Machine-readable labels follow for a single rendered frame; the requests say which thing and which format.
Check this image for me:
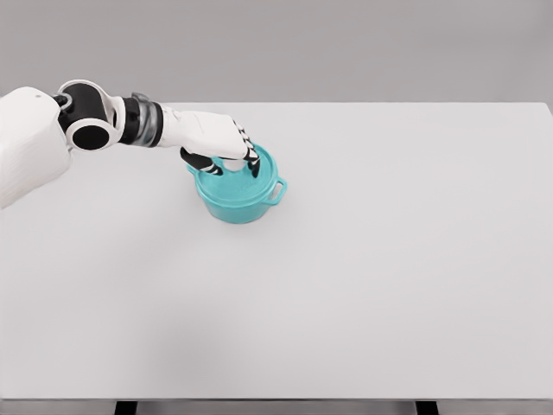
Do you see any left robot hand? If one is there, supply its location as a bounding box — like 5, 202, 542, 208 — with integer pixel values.
179, 110, 263, 179

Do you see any teal pot lid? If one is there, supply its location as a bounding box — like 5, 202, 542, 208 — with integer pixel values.
185, 141, 277, 206

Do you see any teal pot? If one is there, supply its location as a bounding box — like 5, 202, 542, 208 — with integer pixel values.
186, 162, 289, 225

